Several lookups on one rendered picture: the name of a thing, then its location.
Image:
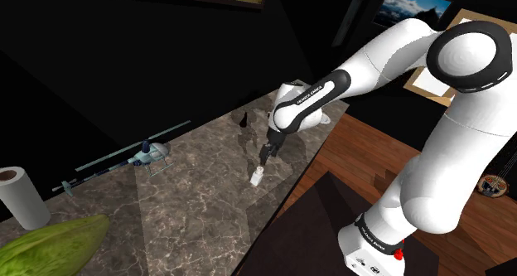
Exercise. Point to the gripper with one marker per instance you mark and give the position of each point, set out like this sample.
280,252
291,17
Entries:
276,139

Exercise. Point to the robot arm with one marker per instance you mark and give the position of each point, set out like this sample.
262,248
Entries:
456,154

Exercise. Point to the small white bottle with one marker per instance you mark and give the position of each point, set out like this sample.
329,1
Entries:
256,176

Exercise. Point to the small black bottle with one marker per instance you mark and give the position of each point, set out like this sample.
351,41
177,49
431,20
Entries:
243,120

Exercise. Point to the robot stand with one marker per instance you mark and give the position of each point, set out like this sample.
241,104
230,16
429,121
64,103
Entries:
307,230

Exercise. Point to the grey toy helicopter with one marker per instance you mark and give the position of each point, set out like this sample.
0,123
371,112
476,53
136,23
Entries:
150,155

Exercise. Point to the wooden framed white picture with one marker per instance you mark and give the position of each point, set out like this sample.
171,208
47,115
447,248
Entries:
432,85

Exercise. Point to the green lettuce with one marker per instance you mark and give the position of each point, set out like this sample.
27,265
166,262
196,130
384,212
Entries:
48,249

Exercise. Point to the white paper towel roll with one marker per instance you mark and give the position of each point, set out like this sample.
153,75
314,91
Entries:
21,199

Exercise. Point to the sky and mountain wall picture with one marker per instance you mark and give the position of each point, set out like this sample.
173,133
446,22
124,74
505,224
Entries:
404,6

